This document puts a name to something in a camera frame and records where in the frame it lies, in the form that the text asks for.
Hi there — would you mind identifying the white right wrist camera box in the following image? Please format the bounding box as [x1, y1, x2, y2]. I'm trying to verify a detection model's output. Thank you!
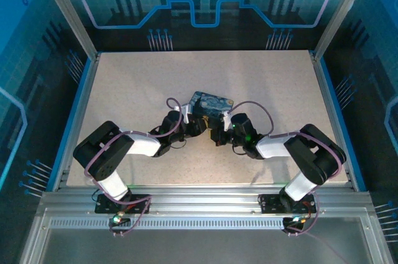
[218, 111, 233, 132]

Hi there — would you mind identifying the starry night print tin box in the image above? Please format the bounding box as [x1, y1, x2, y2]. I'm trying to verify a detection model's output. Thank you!
[185, 90, 235, 122]

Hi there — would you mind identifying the aluminium frame post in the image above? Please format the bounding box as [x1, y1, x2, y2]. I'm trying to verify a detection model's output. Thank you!
[313, 0, 373, 63]
[34, 0, 100, 60]

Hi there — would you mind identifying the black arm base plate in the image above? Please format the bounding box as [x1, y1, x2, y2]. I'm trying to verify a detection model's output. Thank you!
[94, 193, 152, 215]
[258, 192, 318, 215]

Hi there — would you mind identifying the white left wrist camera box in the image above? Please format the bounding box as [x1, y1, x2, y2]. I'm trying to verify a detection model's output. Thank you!
[173, 103, 196, 124]

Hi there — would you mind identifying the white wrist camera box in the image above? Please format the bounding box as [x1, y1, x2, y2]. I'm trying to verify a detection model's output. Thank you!
[173, 103, 196, 124]
[218, 111, 233, 132]

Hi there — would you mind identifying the aluminium side rail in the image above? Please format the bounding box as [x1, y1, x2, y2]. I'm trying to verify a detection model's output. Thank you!
[51, 52, 101, 192]
[310, 50, 369, 192]

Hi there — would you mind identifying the slotted grey cable duct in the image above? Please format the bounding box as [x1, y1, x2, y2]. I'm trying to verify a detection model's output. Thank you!
[49, 218, 369, 231]

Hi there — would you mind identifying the lit connector board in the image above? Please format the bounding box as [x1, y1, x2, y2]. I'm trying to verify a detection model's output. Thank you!
[282, 214, 307, 231]
[108, 211, 132, 228]

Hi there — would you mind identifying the wide aluminium mounting rail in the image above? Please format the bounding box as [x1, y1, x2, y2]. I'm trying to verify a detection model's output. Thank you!
[39, 184, 373, 219]

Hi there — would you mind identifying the thin pink cable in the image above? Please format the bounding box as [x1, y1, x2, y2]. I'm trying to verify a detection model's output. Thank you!
[303, 232, 348, 264]

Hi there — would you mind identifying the aluminium framed grey panel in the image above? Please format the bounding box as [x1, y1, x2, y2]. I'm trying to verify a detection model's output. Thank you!
[18, 207, 394, 264]

